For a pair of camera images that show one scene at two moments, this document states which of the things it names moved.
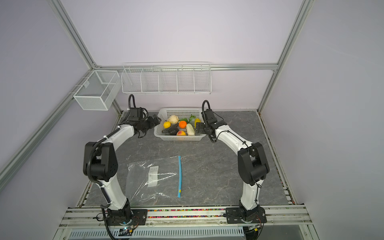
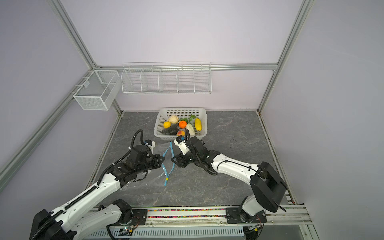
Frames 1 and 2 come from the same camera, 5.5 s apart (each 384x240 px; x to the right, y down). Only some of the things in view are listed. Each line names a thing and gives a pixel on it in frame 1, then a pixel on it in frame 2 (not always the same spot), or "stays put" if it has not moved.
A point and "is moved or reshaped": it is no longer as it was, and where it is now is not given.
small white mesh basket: (98, 91) stays put
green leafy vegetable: (188, 120) stays put
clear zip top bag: (154, 181) is moved or reshaped
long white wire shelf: (167, 77) stays put
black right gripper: (200, 126) -> (181, 161)
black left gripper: (153, 123) -> (157, 163)
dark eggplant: (172, 131) stays put
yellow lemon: (167, 124) stays put
